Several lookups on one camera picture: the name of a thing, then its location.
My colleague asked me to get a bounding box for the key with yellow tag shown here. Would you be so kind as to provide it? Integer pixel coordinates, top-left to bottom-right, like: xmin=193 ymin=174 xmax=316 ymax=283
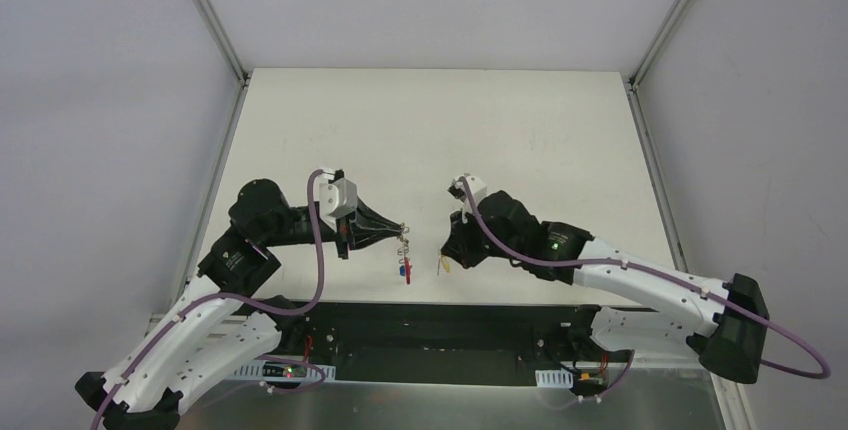
xmin=436 ymin=254 xmax=451 ymax=276

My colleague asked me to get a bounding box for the steel key holder red handle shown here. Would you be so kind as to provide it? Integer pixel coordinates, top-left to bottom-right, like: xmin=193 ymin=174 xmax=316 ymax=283
xmin=397 ymin=224 xmax=412 ymax=285

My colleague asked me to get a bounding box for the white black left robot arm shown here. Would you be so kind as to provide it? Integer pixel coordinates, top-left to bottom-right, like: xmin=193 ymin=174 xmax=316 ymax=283
xmin=75 ymin=169 xmax=408 ymax=429

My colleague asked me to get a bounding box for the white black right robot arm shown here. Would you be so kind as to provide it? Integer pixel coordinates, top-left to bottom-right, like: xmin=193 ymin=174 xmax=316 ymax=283
xmin=440 ymin=191 xmax=769 ymax=384

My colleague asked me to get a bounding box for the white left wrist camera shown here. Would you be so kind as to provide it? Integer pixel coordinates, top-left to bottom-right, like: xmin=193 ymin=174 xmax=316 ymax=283
xmin=318 ymin=170 xmax=359 ymax=219

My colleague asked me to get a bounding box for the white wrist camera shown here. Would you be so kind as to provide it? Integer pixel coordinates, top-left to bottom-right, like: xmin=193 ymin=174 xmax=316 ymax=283
xmin=448 ymin=173 xmax=488 ymax=215
xmin=318 ymin=170 xmax=359 ymax=219

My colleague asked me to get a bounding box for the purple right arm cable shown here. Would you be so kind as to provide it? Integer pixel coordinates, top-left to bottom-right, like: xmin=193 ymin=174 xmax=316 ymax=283
xmin=459 ymin=175 xmax=832 ymax=381

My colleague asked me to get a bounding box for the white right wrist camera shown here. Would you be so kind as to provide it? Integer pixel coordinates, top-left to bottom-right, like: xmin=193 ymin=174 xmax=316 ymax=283
xmin=448 ymin=173 xmax=488 ymax=215

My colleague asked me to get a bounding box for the right white cable duct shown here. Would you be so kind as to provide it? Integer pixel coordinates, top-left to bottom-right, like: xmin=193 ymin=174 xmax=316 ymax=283
xmin=534 ymin=368 xmax=574 ymax=389

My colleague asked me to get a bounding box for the white cable duct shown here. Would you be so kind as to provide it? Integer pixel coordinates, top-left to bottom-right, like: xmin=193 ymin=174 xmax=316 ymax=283
xmin=534 ymin=368 xmax=574 ymax=389
xmin=225 ymin=360 xmax=336 ymax=383

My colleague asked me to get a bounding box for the left white cable duct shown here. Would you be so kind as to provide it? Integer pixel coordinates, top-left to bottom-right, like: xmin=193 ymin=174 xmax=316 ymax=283
xmin=225 ymin=360 xmax=336 ymax=383

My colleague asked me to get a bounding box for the left aluminium frame post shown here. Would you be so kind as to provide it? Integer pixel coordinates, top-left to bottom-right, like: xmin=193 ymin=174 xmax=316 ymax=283
xmin=192 ymin=0 xmax=250 ymax=88

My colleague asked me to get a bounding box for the aluminium frame post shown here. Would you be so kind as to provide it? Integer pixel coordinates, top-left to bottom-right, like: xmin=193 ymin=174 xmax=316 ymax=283
xmin=192 ymin=0 xmax=250 ymax=88
xmin=628 ymin=0 xmax=694 ymax=91

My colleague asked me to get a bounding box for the right aluminium frame post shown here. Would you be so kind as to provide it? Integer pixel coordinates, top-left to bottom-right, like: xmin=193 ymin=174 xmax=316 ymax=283
xmin=628 ymin=0 xmax=694 ymax=91

